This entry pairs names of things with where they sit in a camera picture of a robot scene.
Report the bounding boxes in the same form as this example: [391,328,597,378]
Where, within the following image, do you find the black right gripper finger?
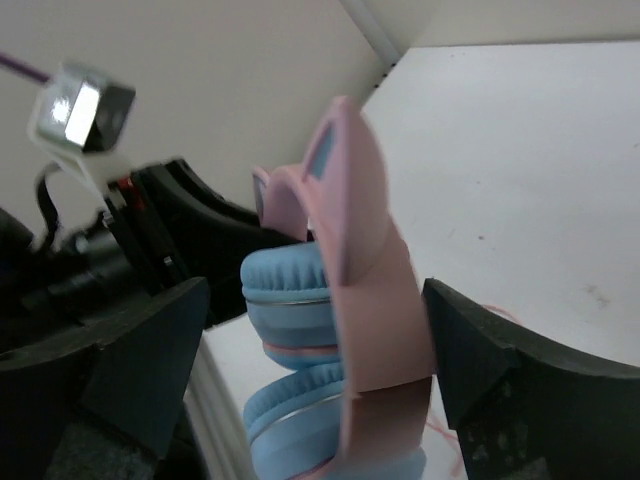
[423,279,639,479]

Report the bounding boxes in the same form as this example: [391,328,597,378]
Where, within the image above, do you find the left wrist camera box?
[28,60,136,195]

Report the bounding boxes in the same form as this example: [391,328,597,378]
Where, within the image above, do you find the pink and blue cat headphones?
[241,97,435,479]

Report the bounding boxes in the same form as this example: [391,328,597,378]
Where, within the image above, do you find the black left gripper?
[1,159,298,479]

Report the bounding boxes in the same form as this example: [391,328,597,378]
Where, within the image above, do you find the thin pink headphone cable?
[424,299,521,476]

